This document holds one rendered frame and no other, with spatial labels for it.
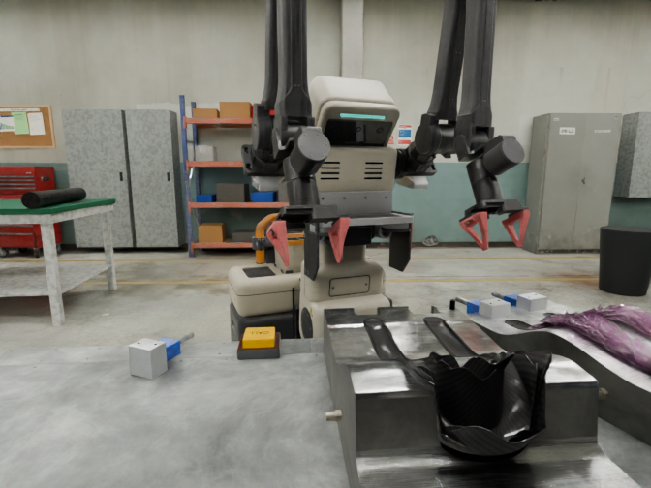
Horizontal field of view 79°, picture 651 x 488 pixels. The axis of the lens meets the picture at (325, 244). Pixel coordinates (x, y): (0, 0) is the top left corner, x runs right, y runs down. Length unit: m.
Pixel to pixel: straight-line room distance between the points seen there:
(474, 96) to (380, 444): 0.76
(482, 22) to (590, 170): 5.75
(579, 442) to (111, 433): 0.57
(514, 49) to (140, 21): 5.26
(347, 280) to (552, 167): 5.49
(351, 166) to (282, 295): 0.51
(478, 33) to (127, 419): 0.97
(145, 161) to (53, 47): 2.02
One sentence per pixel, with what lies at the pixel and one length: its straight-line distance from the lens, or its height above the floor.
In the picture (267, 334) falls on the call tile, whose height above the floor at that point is 0.84.
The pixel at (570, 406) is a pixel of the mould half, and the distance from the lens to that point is 0.52.
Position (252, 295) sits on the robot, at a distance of 1.30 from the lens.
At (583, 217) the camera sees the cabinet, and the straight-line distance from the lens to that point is 6.71.
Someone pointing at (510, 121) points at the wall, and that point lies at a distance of 6.70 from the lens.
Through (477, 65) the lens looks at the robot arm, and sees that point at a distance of 1.00.
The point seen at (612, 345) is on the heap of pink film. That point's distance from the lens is 0.75.
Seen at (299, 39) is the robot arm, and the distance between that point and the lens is 0.80.
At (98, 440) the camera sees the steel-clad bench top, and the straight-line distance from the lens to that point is 0.66.
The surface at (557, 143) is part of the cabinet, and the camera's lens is 6.43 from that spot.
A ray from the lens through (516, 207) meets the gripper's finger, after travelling 0.95.
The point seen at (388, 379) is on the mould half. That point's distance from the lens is 0.45.
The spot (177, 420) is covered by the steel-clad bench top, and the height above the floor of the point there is 0.80.
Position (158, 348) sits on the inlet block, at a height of 0.85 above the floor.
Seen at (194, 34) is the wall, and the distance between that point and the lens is 6.51.
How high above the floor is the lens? 1.15
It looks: 10 degrees down
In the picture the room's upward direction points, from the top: straight up
